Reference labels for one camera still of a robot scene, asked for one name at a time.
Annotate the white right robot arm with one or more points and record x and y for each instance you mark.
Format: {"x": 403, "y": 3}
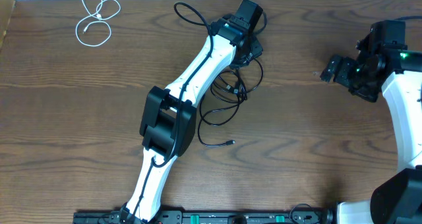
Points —
{"x": 386, "y": 67}

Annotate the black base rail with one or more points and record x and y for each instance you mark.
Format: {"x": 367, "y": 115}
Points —
{"x": 301, "y": 213}

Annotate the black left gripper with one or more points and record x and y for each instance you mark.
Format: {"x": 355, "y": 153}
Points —
{"x": 254, "y": 49}

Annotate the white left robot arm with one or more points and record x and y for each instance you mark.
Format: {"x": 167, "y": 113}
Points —
{"x": 172, "y": 115}

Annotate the cardboard side panel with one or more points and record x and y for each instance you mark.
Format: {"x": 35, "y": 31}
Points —
{"x": 6, "y": 10}

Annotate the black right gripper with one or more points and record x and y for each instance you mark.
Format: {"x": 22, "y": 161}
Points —
{"x": 345, "y": 64}

